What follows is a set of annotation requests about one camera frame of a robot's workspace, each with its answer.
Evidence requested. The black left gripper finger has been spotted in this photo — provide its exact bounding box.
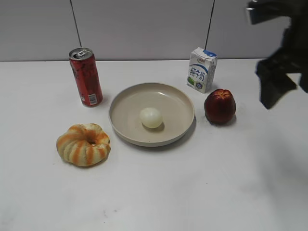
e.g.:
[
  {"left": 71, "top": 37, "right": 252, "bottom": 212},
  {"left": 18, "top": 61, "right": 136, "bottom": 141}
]
[{"left": 256, "top": 59, "right": 297, "bottom": 109}]

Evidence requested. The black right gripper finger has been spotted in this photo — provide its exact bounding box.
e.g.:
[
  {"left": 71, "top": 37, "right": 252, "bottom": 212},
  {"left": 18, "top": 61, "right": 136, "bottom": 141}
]
[{"left": 299, "top": 72, "right": 308, "bottom": 93}]

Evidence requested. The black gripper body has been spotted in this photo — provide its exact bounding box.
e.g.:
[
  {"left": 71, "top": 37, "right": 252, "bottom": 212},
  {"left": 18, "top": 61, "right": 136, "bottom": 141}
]
[{"left": 246, "top": 0, "right": 308, "bottom": 75}]

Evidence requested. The white peeled egg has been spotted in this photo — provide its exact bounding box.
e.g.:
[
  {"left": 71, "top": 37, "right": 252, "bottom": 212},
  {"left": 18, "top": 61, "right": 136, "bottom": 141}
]
[{"left": 140, "top": 107, "right": 163, "bottom": 128}]

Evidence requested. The beige round plate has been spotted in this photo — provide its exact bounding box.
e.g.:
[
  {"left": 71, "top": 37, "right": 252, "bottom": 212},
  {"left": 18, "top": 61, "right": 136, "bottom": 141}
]
[{"left": 109, "top": 83, "right": 195, "bottom": 147}]

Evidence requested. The dark red apple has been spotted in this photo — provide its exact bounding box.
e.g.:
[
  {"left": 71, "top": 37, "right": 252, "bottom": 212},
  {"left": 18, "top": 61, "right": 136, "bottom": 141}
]
[{"left": 204, "top": 89, "right": 236, "bottom": 124}]

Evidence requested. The white milk carton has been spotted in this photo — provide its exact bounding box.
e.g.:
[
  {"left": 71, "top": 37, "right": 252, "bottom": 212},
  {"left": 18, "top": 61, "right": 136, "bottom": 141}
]
[{"left": 187, "top": 47, "right": 217, "bottom": 93}]

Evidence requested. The red soda can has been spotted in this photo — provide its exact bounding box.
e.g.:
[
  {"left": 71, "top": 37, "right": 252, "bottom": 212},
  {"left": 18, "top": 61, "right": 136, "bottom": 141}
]
[{"left": 69, "top": 47, "right": 103, "bottom": 107}]

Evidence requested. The right black wall cable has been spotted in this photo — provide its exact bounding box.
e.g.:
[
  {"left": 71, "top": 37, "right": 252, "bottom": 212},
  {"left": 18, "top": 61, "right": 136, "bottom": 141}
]
[{"left": 205, "top": 0, "right": 215, "bottom": 50}]

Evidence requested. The black wall cable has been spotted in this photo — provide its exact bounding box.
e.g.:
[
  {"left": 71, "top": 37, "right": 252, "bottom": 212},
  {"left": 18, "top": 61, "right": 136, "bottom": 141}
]
[
  {"left": 205, "top": 0, "right": 215, "bottom": 50},
  {"left": 70, "top": 0, "right": 83, "bottom": 49}
]

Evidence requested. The orange striped bread ring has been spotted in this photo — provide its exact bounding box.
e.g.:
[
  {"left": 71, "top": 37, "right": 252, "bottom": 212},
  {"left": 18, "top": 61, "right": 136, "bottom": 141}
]
[{"left": 56, "top": 123, "right": 112, "bottom": 167}]

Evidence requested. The left black wall cable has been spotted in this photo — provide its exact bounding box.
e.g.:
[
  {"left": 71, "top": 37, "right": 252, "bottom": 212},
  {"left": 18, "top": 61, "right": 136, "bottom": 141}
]
[{"left": 70, "top": 0, "right": 83, "bottom": 49}]

